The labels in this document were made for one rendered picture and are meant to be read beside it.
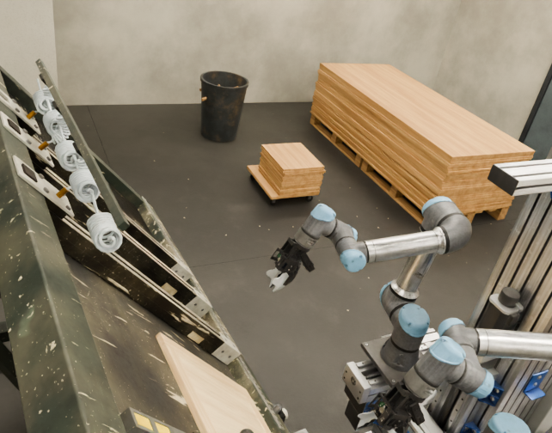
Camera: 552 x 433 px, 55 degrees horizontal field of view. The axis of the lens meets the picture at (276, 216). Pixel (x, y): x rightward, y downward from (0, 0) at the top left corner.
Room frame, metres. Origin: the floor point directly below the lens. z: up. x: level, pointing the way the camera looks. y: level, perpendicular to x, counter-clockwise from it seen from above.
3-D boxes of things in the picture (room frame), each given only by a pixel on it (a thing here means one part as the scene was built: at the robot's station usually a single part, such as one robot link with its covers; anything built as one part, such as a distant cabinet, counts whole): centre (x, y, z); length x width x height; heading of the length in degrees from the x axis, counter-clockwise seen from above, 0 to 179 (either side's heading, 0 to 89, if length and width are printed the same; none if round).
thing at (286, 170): (4.57, 0.00, 0.20); 0.61 x 0.51 x 0.40; 30
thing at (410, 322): (1.57, -0.58, 1.20); 0.13 x 0.12 x 0.14; 16
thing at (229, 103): (5.60, 0.82, 0.33); 0.54 x 0.54 x 0.65
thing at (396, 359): (1.56, -0.58, 1.09); 0.15 x 0.15 x 0.10
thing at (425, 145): (5.63, -1.24, 0.39); 2.46 x 1.04 x 0.78; 30
